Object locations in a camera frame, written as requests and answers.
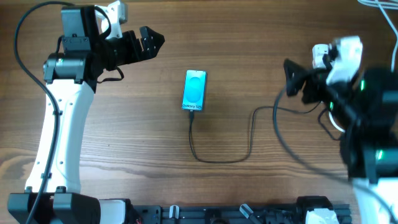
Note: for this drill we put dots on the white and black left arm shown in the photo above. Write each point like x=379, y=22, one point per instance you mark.
x=92, y=42

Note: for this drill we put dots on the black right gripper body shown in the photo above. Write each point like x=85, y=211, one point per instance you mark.
x=316, y=91

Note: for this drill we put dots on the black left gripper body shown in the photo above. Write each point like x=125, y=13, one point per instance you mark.
x=124, y=50

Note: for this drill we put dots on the Galaxy smartphone with cyan screen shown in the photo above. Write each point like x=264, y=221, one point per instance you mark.
x=194, y=90

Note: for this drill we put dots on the white power strip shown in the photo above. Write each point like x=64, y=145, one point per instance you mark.
x=319, y=51

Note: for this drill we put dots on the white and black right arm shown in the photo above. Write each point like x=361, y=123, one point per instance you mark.
x=367, y=108

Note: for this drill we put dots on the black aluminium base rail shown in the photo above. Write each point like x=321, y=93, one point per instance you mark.
x=281, y=213

